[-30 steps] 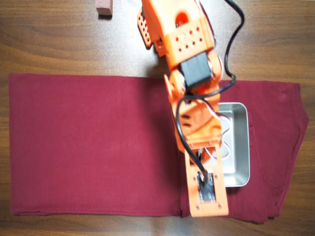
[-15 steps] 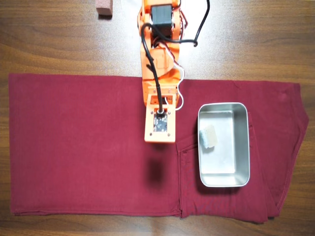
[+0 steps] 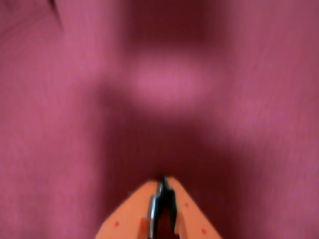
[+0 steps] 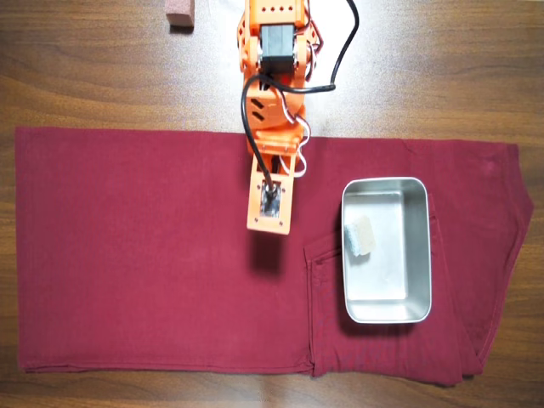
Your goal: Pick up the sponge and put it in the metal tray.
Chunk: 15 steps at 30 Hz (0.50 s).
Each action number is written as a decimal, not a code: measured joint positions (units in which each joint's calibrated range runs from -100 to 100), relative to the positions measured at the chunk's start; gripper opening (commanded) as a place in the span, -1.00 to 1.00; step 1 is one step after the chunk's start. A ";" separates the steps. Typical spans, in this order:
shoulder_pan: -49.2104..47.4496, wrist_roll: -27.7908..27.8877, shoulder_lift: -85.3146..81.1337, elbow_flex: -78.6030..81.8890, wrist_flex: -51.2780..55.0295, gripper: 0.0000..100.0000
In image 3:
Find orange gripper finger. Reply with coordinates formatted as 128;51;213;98
165;176;223;239
95;176;167;239

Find dark red cloth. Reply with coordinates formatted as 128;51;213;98
0;0;319;239

